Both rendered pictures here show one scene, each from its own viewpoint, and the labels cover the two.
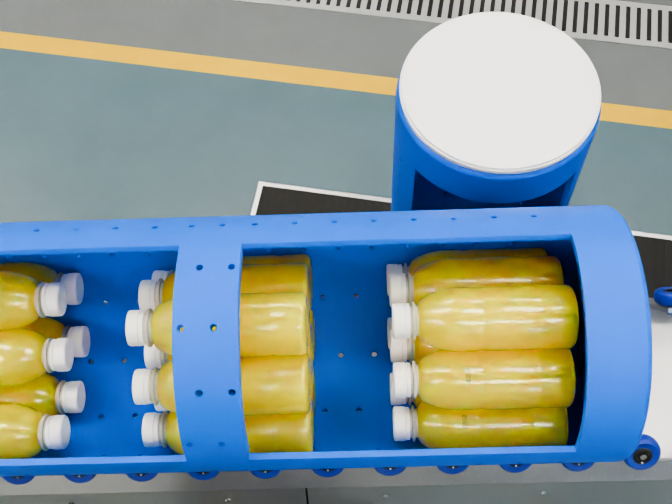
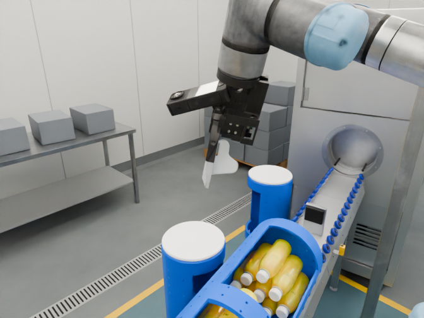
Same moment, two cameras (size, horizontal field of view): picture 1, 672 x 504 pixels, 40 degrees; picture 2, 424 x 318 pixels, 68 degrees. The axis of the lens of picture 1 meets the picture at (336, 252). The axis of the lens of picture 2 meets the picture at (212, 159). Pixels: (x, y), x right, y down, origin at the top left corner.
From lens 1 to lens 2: 0.73 m
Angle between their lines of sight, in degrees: 56
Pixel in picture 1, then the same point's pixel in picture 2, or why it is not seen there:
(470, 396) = (291, 279)
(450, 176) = (206, 265)
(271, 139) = not seen: outside the picture
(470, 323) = (276, 259)
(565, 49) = (195, 223)
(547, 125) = (213, 236)
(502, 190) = (219, 259)
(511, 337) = (284, 256)
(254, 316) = not seen: hidden behind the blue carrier
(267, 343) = not seen: hidden behind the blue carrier
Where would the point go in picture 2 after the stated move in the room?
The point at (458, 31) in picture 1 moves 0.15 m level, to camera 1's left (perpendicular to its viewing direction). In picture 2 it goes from (168, 236) to (146, 255)
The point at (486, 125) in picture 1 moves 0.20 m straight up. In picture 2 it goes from (202, 246) to (201, 206)
